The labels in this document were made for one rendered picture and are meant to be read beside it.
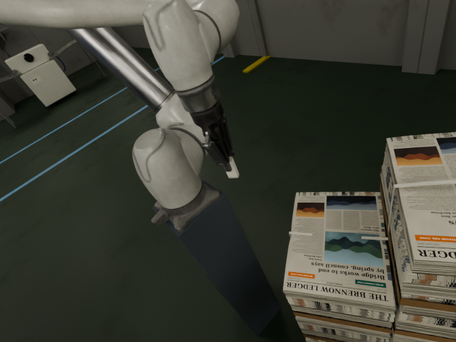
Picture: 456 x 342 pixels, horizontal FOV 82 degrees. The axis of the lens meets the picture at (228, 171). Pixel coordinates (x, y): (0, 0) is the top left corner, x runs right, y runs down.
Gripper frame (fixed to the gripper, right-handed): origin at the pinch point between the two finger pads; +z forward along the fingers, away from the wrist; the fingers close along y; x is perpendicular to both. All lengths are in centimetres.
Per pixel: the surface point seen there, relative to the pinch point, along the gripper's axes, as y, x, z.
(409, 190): -0.9, -42.4, 8.7
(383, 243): -1.5, -38.4, 31.7
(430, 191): -1.4, -46.2, 8.6
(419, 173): 4.2, -45.2, 8.4
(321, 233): 0.7, -21.3, 31.6
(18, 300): -28, 223, 115
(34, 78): 368, 599, 45
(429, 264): -18.6, -42.7, 9.7
